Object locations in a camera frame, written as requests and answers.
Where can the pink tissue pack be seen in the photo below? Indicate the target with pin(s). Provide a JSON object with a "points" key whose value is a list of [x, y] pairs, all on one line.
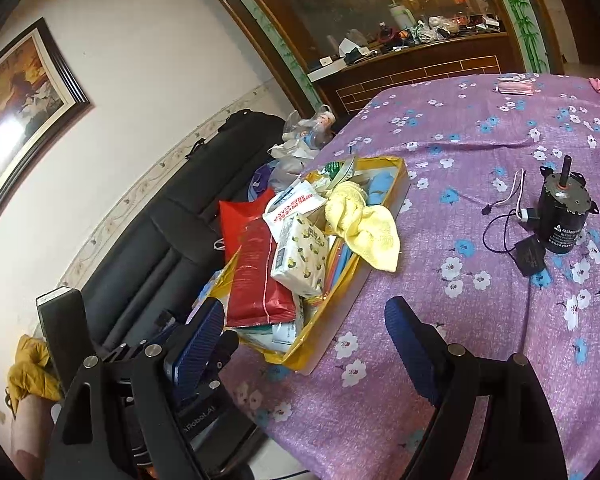
{"points": [[515, 85]]}

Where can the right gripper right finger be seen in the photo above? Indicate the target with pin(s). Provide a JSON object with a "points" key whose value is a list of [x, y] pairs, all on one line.
{"points": [[519, 437]]}

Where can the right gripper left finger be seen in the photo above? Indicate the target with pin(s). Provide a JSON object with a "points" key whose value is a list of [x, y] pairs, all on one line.
{"points": [[91, 438]]}

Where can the red gift bag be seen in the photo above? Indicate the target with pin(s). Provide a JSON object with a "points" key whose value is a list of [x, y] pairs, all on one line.
{"points": [[234, 217]]}

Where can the yellow cloth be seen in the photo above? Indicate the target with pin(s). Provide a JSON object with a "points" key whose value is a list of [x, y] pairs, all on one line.
{"points": [[369, 231]]}

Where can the red snack pouch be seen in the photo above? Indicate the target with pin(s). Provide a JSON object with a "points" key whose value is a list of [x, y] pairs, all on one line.
{"points": [[256, 299]]}

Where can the framed painting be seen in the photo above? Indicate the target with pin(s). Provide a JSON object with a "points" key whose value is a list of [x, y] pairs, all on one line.
{"points": [[39, 99]]}

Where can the lemon print tissue pack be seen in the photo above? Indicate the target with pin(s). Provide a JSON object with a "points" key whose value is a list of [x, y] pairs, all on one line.
{"points": [[300, 258]]}

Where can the purple floral tablecloth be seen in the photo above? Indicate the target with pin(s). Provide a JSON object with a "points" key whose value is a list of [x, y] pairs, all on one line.
{"points": [[357, 416]]}

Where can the yellow rimmed white box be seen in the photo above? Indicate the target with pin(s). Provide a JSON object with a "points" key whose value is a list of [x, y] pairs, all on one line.
{"points": [[300, 344]]}

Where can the yellow jacket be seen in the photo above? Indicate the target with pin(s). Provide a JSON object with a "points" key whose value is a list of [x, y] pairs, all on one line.
{"points": [[31, 374]]}

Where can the brick pattern wooden counter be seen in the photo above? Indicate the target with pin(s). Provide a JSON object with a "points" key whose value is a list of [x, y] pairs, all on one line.
{"points": [[351, 88]]}

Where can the green white sachet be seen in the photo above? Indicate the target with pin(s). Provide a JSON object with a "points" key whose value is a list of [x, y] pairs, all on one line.
{"points": [[338, 171]]}

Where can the black sofa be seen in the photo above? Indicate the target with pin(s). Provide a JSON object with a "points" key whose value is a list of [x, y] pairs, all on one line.
{"points": [[166, 255]]}

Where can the blue soft toy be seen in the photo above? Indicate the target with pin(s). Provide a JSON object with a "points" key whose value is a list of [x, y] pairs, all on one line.
{"points": [[379, 187]]}

